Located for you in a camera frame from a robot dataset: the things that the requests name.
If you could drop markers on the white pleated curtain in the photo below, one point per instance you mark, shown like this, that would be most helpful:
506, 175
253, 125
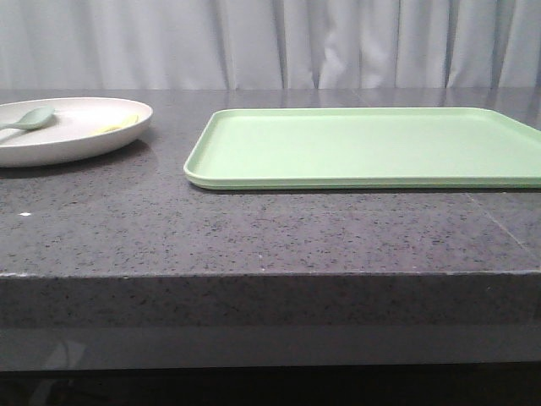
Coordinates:
267, 45

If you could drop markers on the pale green spoon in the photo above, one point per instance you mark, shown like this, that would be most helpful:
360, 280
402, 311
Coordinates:
34, 119

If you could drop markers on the yellow plastic fork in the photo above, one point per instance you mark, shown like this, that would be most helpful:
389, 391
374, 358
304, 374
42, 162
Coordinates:
125, 122

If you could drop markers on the light green rectangular tray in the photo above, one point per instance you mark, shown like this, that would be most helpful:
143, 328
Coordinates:
364, 148

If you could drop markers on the beige round plate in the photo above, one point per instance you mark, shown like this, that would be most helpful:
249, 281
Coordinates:
68, 137

